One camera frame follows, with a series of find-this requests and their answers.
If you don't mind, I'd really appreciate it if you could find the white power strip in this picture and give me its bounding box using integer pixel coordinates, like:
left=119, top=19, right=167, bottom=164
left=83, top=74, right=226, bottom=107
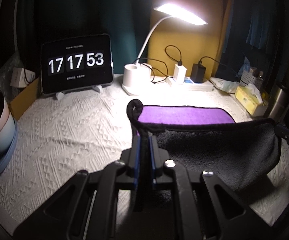
left=166, top=77, right=213, bottom=92

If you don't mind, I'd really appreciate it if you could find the white textured tablecloth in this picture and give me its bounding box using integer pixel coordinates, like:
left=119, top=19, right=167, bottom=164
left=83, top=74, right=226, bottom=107
left=0, top=75, right=289, bottom=235

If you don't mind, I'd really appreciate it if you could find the wet wipes pack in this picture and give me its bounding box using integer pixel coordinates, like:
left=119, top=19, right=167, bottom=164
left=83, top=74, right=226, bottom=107
left=210, top=77, right=239, bottom=94

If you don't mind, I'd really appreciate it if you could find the black charger plug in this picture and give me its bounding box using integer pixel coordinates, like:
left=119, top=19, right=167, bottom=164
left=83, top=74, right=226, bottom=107
left=190, top=61, right=206, bottom=83

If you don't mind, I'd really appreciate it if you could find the stainless steel tumbler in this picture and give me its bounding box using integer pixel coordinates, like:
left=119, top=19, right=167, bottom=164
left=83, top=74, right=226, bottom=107
left=269, top=85, right=289, bottom=122

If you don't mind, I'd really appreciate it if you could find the white slotted basket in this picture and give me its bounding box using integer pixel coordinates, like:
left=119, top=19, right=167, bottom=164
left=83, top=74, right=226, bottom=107
left=240, top=67, right=263, bottom=89

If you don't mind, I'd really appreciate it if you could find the white desk lamp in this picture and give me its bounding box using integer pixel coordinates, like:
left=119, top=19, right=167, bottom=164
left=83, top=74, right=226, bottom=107
left=122, top=2, right=208, bottom=96

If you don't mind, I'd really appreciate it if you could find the purple and grey microfiber towel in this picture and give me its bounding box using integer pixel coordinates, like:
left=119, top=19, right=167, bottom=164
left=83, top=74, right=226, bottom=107
left=127, top=99, right=282, bottom=191

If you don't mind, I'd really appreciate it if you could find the small white box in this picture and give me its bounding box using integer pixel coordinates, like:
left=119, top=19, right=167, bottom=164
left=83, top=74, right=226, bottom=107
left=10, top=67, right=35, bottom=88

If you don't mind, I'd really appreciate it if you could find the yellow tissue box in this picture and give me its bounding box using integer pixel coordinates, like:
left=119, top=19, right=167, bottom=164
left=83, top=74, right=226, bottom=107
left=234, top=83, right=268, bottom=117

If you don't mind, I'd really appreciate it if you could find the white tablet stand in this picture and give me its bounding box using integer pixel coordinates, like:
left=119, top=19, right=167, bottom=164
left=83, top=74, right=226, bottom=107
left=54, top=85, right=103, bottom=101

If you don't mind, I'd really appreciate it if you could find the white charger plug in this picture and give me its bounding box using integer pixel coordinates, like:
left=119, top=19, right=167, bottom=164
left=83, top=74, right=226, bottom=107
left=173, top=61, right=187, bottom=84

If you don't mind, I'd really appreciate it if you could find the dark green curtain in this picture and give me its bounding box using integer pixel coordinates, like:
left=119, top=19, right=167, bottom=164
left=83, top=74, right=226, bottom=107
left=16, top=0, right=152, bottom=74

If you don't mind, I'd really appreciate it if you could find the tablet showing clock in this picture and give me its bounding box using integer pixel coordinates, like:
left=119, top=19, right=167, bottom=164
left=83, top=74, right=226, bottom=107
left=40, top=34, right=114, bottom=95

